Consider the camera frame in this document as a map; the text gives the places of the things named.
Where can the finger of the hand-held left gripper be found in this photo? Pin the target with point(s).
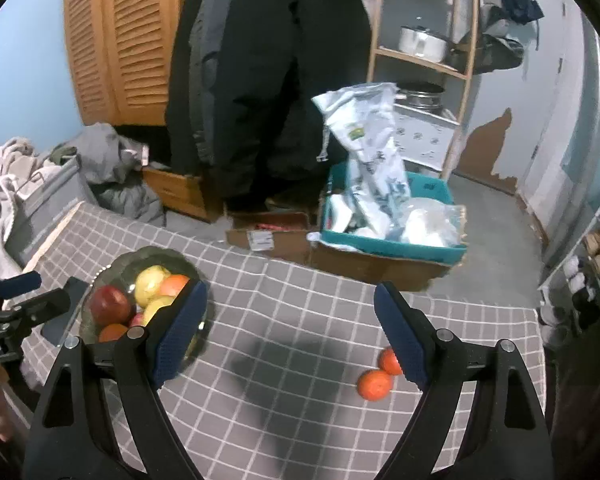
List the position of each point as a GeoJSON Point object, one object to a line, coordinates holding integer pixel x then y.
{"type": "Point", "coordinates": [20, 284]}
{"type": "Point", "coordinates": [45, 302]}

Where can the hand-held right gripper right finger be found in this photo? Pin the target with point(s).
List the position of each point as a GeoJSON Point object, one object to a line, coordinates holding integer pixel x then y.
{"type": "Point", "coordinates": [400, 335]}

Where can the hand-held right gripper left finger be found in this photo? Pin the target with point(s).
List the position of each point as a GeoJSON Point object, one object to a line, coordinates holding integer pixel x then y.
{"type": "Point", "coordinates": [180, 330]}

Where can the yellow apple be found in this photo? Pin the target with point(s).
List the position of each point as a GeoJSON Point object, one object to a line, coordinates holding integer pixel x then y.
{"type": "Point", "coordinates": [155, 307]}
{"type": "Point", "coordinates": [150, 282]}

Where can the dark red apple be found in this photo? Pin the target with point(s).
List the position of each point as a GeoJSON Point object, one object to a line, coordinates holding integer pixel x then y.
{"type": "Point", "coordinates": [137, 319]}

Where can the orange persimmon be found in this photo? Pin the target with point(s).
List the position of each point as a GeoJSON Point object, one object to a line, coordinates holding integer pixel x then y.
{"type": "Point", "coordinates": [174, 286]}

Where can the bright red apple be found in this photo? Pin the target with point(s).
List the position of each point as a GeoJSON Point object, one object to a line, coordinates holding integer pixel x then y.
{"type": "Point", "coordinates": [110, 305]}

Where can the green glass plate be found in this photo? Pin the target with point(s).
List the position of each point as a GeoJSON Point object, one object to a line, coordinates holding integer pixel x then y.
{"type": "Point", "coordinates": [155, 257]}

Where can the brown cardboard box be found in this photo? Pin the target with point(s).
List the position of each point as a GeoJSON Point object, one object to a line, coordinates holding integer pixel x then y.
{"type": "Point", "coordinates": [370, 265]}

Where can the grey storage bag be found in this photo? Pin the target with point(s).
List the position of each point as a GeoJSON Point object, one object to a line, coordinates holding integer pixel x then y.
{"type": "Point", "coordinates": [45, 210]}

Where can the beige blanket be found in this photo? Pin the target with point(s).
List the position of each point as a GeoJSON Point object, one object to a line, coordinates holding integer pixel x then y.
{"type": "Point", "coordinates": [0, 185]}

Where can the grey checked tablecloth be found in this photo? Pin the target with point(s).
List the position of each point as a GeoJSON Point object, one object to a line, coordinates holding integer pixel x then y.
{"type": "Point", "coordinates": [290, 310]}

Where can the clear plastic bag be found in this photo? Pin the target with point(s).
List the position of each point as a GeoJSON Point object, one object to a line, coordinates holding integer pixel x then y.
{"type": "Point", "coordinates": [430, 222]}

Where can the flat cardboard box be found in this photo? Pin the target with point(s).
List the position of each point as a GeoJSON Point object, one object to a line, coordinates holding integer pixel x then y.
{"type": "Point", "coordinates": [285, 245]}

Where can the grey jacket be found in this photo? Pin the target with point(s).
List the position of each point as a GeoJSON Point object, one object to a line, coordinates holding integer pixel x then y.
{"type": "Point", "coordinates": [110, 160]}

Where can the white printed plastic bag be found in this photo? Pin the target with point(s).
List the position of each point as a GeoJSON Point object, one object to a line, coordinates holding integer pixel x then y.
{"type": "Point", "coordinates": [375, 150]}

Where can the shoe rack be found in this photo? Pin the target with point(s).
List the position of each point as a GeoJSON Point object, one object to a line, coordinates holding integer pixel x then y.
{"type": "Point", "coordinates": [590, 270]}

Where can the black pan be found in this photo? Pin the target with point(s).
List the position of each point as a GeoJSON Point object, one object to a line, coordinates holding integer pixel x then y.
{"type": "Point", "coordinates": [420, 95]}

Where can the wooden louvered cabinet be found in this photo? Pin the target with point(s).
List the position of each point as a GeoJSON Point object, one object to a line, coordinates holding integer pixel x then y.
{"type": "Point", "coordinates": [115, 35]}

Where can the wooden shelf rack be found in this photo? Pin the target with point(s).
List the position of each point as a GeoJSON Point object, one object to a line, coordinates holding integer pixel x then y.
{"type": "Point", "coordinates": [420, 58]}

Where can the dark hanging coats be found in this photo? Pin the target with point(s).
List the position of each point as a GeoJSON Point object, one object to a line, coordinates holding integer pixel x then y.
{"type": "Point", "coordinates": [260, 60]}

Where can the steel pot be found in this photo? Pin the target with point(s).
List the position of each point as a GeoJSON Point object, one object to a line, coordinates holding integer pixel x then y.
{"type": "Point", "coordinates": [422, 42]}

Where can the dark hanging bag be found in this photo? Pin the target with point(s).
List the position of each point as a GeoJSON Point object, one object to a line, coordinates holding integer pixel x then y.
{"type": "Point", "coordinates": [500, 50]}

